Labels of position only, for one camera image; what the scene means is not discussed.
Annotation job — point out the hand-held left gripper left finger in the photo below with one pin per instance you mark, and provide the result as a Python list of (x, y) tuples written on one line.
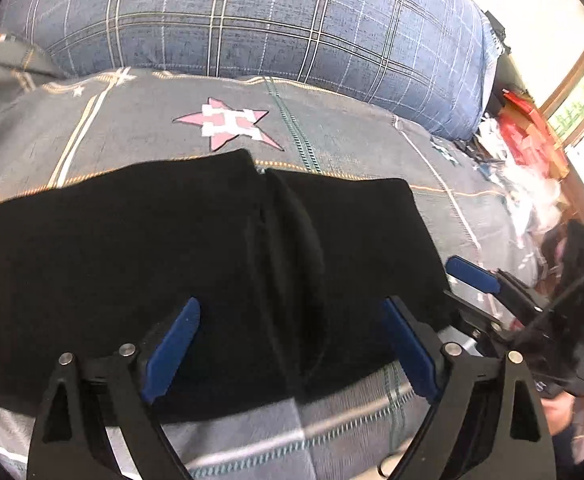
[(172, 350)]

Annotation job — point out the blue plaid pillow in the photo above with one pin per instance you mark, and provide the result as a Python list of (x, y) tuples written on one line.
[(272, 20)]

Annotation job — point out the black object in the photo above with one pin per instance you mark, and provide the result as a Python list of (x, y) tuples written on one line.
[(497, 32)]

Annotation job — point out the red packaging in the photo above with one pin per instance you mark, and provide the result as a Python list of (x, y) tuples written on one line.
[(517, 130)]

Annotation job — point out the white plastic bags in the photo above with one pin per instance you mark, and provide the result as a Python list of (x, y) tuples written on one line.
[(527, 195)]

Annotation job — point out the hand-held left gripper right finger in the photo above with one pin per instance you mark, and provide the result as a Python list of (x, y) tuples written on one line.
[(412, 355)]

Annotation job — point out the grey star print bedsheet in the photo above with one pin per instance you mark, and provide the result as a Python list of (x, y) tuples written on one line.
[(347, 125)]

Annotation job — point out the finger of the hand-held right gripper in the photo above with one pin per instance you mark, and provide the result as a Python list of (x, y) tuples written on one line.
[(472, 317), (472, 272)]

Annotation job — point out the black pants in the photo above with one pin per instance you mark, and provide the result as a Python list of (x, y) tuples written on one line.
[(122, 260)]

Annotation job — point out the wooden window frame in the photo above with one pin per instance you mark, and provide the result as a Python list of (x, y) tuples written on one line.
[(572, 75)]

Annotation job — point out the person's right hand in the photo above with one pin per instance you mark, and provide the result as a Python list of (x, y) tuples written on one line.
[(559, 415)]

